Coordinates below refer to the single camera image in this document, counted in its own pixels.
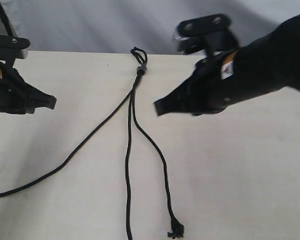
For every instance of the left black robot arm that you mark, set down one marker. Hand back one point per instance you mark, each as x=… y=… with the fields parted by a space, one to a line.
x=17 y=97

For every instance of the grey backdrop cloth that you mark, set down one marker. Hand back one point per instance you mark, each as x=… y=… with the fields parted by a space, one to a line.
x=115 y=26

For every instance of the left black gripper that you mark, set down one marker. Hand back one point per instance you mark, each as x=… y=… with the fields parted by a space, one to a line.
x=18 y=97

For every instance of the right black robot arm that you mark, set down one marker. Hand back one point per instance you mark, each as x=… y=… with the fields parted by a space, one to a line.
x=269 y=63

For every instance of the grey cable clamp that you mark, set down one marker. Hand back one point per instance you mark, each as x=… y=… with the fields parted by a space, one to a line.
x=141 y=70

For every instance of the black stand pole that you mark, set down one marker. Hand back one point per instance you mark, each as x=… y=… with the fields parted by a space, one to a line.
x=6 y=23

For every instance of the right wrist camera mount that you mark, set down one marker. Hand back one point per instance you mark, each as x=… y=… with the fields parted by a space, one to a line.
x=210 y=34

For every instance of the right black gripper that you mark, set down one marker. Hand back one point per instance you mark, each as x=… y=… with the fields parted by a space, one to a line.
x=210 y=89

